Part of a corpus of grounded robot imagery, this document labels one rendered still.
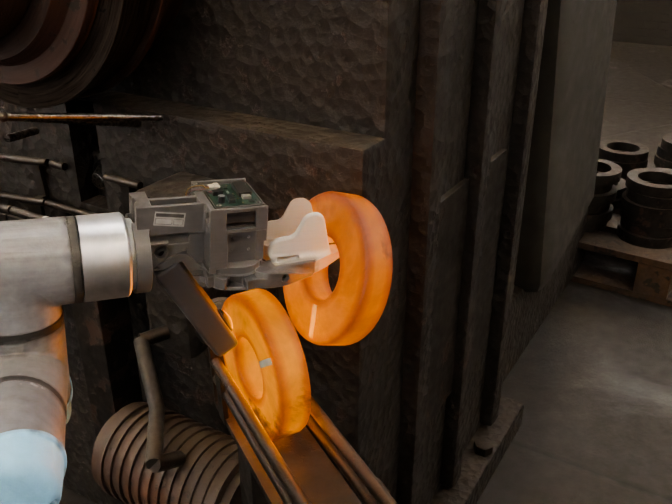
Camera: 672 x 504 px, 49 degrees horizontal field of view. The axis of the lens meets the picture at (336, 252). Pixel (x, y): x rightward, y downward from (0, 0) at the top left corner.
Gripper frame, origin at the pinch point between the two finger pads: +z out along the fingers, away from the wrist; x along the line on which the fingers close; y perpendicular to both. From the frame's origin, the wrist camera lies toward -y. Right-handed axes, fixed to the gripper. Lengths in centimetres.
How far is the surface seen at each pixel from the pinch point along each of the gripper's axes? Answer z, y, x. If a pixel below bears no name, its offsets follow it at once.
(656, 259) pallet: 147, -59, 82
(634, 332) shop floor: 131, -74, 69
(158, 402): -15.0, -26.9, 15.6
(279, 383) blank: -8.0, -9.3, -7.2
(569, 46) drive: 77, 8, 61
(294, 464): -6.3, -18.7, -8.3
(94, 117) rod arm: -18.4, 3.4, 37.0
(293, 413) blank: -6.6, -12.7, -7.8
